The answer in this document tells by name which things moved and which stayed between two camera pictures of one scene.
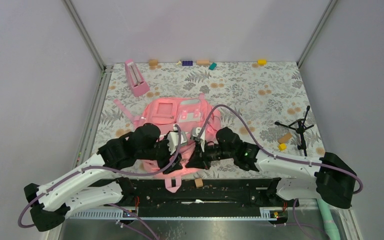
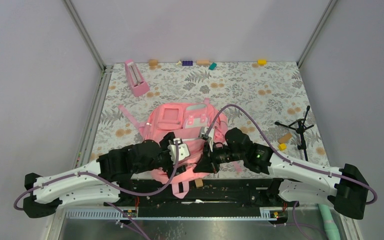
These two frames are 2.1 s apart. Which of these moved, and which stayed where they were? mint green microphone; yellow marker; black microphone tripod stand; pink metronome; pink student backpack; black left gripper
Moved: pink student backpack; black left gripper
Stayed: mint green microphone; yellow marker; black microphone tripod stand; pink metronome
